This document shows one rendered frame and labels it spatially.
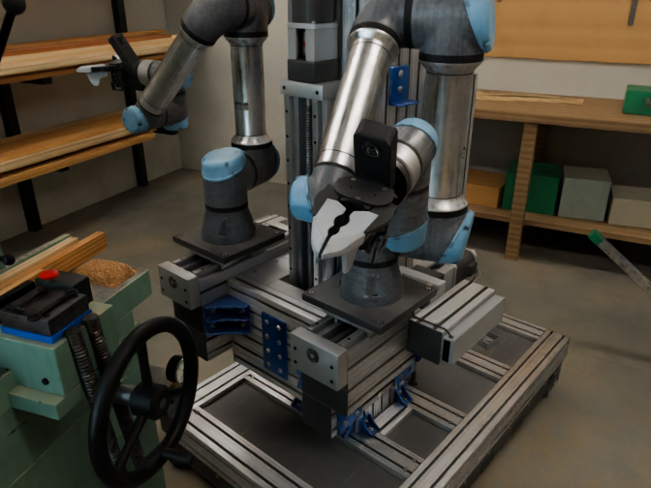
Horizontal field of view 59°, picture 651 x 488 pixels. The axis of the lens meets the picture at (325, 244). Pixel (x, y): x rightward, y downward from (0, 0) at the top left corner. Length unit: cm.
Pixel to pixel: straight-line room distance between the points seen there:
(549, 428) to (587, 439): 13
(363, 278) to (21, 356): 66
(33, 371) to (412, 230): 63
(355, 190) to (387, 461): 117
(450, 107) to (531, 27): 271
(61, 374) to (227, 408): 103
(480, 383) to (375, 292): 91
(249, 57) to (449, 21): 67
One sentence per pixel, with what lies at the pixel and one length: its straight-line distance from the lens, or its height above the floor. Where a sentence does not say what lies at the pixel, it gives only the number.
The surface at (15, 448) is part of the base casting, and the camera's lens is 111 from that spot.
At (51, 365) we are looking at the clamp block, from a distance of 98.
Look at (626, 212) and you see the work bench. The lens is 350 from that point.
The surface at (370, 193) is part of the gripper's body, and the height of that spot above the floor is 124.
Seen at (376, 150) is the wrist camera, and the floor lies 129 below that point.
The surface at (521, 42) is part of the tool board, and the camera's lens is 379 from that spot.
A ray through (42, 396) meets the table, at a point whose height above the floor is 87.
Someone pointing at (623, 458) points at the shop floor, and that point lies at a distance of 229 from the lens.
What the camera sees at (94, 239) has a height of 94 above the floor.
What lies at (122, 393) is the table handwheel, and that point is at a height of 82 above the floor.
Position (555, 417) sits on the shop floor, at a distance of 236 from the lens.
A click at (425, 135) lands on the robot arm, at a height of 126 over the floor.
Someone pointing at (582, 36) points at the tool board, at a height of 118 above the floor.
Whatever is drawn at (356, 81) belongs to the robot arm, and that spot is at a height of 131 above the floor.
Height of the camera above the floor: 146
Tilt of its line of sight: 25 degrees down
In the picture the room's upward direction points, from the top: straight up
